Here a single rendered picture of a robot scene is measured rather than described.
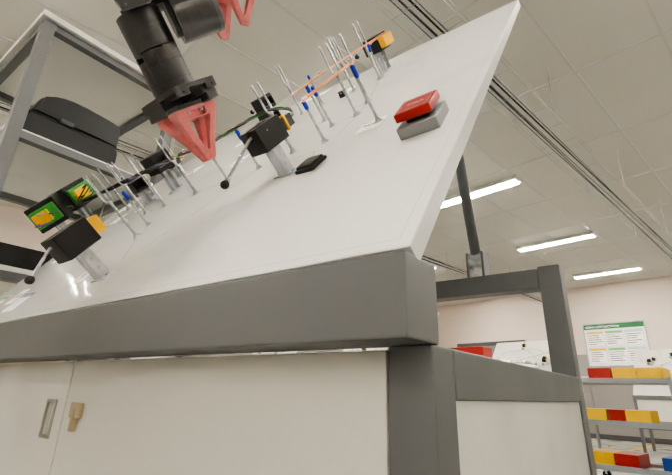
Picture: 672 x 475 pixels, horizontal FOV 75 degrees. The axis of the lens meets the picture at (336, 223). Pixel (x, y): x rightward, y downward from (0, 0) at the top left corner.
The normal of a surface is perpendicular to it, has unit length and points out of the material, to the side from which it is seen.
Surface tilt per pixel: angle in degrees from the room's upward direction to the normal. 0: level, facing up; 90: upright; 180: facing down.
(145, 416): 90
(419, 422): 90
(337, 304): 90
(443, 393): 90
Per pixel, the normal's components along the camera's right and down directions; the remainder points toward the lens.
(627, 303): -0.72, -0.27
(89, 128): 0.82, -0.18
